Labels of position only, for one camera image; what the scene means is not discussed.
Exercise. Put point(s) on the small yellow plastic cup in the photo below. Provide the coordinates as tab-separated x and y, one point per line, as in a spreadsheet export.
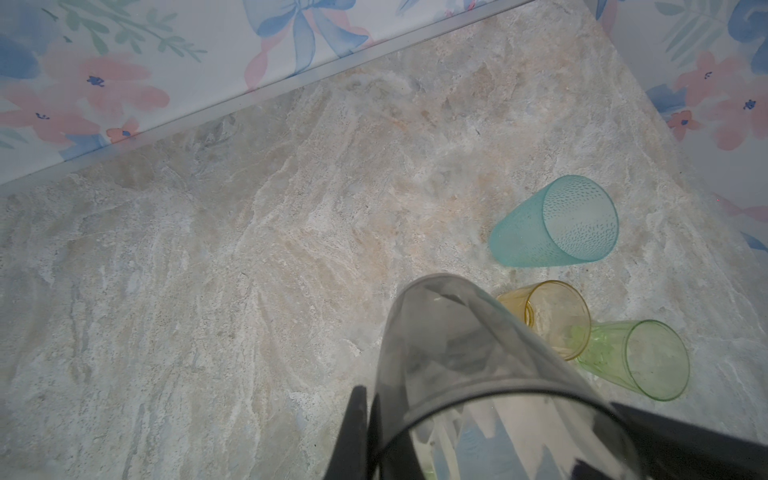
556	312

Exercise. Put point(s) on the small green plastic cup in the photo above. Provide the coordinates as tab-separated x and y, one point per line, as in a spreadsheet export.
645	356

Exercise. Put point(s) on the small grey plastic cup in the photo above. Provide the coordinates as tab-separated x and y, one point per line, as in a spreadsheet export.
465	390

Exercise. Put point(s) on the teal plastic cup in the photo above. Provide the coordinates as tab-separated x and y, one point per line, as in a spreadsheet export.
570	221

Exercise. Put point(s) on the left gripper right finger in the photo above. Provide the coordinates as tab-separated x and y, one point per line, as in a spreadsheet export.
673	449

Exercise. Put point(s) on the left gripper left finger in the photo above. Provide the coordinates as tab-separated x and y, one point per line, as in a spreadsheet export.
354	449

